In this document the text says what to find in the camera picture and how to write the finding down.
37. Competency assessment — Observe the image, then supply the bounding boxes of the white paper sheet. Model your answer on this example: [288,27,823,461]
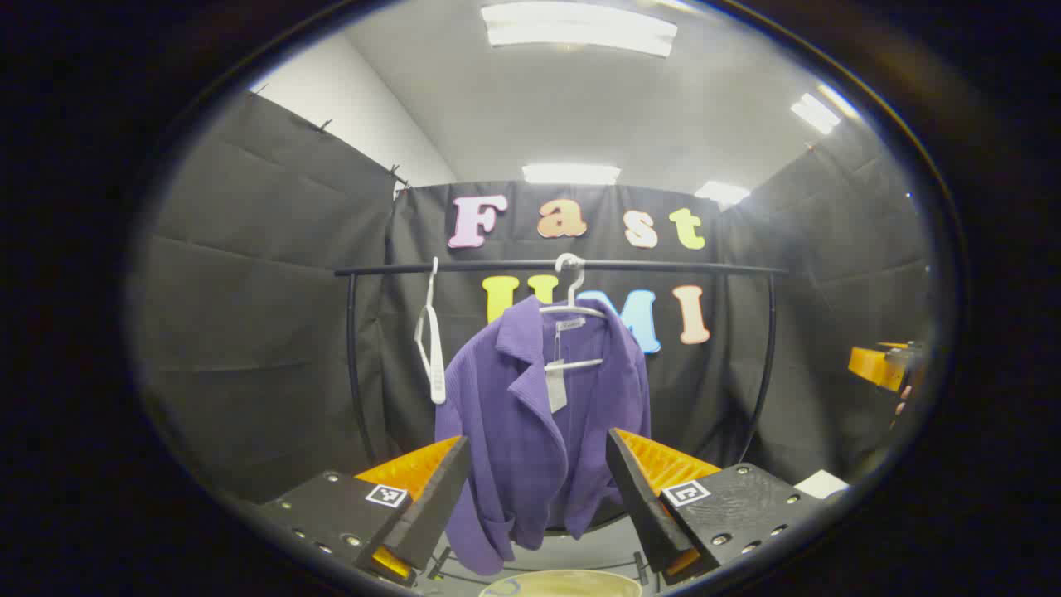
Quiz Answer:
[794,469,850,500]

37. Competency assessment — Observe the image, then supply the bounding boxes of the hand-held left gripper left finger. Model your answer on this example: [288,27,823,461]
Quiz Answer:
[253,435,473,588]

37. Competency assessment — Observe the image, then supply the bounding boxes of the white garment tag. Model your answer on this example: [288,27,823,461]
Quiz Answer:
[545,358,569,414]

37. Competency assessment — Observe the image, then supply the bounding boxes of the black backdrop cloth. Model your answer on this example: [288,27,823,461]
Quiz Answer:
[133,90,933,507]

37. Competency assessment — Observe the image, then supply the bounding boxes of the purple jacket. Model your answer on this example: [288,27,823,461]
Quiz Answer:
[434,294,653,577]

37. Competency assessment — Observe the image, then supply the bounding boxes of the white clothes hanger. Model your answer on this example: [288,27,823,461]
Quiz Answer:
[414,257,447,405]
[539,253,608,371]

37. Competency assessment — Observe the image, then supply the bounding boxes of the black clothes rack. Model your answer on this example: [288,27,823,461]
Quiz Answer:
[334,259,790,585]

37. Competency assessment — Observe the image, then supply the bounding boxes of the beige laundry hamper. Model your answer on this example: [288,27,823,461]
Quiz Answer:
[478,569,643,597]

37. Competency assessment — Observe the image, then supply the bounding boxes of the ceiling light panel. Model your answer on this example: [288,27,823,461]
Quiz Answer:
[481,2,679,57]
[522,163,621,186]
[695,181,751,206]
[790,93,841,135]

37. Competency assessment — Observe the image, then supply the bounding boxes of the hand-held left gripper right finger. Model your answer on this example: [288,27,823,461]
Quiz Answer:
[605,427,830,585]

